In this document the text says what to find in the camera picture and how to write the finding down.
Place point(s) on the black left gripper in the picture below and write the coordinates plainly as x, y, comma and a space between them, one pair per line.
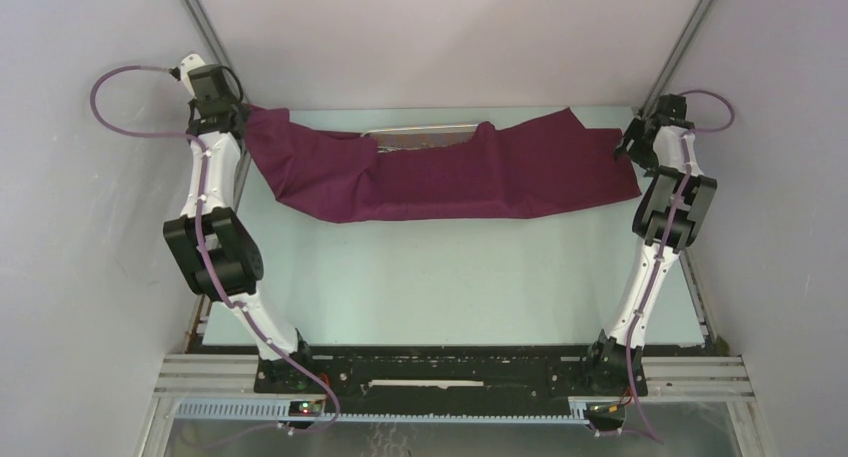
241, 111

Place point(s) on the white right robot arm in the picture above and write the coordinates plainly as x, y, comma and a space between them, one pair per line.
667, 221

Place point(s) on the magenta surgical wrap cloth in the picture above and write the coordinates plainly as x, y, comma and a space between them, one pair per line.
548, 165

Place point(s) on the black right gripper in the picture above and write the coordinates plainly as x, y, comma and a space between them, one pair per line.
634, 132

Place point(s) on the metal mesh instrument tray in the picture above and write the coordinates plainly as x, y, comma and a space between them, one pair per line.
413, 138

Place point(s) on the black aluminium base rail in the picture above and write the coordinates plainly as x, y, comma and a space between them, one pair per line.
485, 387

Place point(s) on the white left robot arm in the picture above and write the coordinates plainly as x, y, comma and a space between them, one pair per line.
213, 249

